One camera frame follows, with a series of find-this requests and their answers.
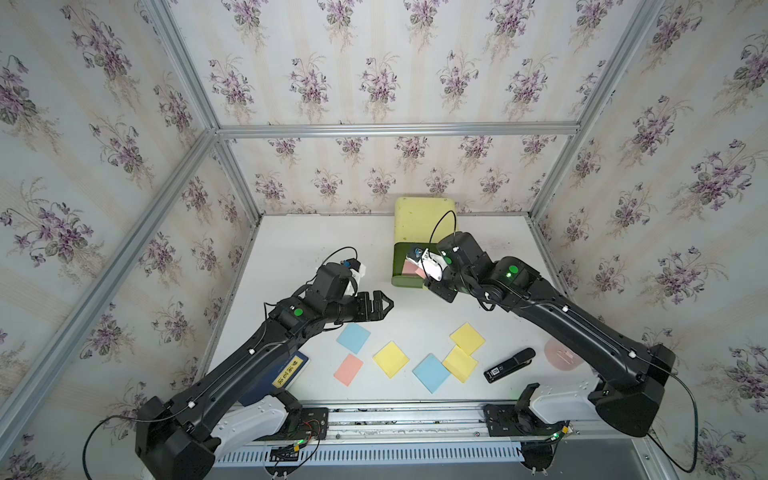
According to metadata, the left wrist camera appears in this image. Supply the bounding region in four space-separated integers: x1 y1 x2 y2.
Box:
341 258 366 296

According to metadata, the yellow sticky note lower right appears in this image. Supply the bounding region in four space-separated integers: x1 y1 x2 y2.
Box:
442 346 478 383

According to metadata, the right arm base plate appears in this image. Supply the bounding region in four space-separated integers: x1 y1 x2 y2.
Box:
482 383 570 439

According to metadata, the dark blue book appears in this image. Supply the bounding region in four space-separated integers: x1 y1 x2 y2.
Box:
239 351 310 406

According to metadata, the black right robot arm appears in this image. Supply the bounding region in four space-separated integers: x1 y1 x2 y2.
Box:
423 232 676 438

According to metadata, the yellow sticky note upper right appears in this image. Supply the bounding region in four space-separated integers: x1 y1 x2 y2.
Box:
450 323 486 355

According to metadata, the blue sticky note left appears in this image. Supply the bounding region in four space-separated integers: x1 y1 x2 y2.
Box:
337 323 371 354

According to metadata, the yellow sticky note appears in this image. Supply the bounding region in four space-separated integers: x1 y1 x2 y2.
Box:
442 346 478 383
450 323 486 355
373 341 409 379

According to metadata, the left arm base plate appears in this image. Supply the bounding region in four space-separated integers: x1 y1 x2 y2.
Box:
261 408 329 441

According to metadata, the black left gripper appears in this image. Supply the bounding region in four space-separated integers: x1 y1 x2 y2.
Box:
321 289 396 326

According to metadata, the pink pen holder cup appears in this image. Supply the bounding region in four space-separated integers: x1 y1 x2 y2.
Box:
544 338 584 371

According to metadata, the blue sticky note lower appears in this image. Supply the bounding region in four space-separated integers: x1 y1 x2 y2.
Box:
412 354 451 394

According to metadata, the black stapler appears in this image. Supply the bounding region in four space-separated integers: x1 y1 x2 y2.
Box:
483 348 536 384

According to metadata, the yellow sticky note left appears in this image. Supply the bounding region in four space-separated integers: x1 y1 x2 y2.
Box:
373 341 409 379

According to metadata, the green three-drawer cabinet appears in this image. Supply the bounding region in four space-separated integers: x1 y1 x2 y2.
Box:
391 197 456 289

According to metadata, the blue sticky note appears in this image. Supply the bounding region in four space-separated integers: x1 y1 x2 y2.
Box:
337 323 371 354
412 354 451 394

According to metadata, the small circuit board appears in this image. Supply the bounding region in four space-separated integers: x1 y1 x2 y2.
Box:
268 445 302 463

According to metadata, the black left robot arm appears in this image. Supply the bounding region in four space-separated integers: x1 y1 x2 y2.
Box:
135 261 394 479

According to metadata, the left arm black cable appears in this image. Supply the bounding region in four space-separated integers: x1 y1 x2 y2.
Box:
82 413 157 480

